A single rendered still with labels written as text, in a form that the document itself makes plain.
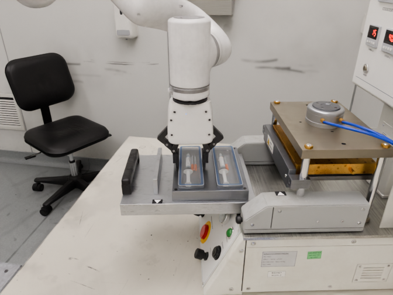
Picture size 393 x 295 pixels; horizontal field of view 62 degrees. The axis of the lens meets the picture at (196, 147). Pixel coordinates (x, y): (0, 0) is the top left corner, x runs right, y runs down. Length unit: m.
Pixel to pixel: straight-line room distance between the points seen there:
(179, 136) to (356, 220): 0.41
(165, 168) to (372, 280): 0.54
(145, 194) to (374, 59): 0.61
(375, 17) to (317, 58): 1.33
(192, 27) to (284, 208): 0.39
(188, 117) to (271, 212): 0.26
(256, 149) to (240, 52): 1.33
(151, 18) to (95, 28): 1.67
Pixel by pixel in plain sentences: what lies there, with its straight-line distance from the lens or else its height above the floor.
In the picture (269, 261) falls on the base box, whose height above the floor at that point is 0.86.
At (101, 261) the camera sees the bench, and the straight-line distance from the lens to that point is 0.93.
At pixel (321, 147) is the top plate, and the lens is 0.68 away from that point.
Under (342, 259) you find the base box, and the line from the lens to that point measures 0.82.
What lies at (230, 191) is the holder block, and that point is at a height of 0.99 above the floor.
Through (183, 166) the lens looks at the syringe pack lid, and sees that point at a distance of 0.78.
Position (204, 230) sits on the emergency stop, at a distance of 0.90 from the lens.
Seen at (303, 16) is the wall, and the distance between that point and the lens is 2.17.
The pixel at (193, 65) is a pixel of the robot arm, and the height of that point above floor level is 1.25.
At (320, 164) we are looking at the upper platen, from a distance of 0.73.
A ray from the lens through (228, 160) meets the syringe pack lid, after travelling 0.81.
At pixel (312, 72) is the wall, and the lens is 2.24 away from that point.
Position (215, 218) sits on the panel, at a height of 0.84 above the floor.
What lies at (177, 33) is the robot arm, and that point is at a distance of 0.65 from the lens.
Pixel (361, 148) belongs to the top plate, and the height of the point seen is 1.11.
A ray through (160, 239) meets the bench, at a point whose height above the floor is 0.75.
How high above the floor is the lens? 1.40
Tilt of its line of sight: 28 degrees down
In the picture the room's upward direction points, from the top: straight up
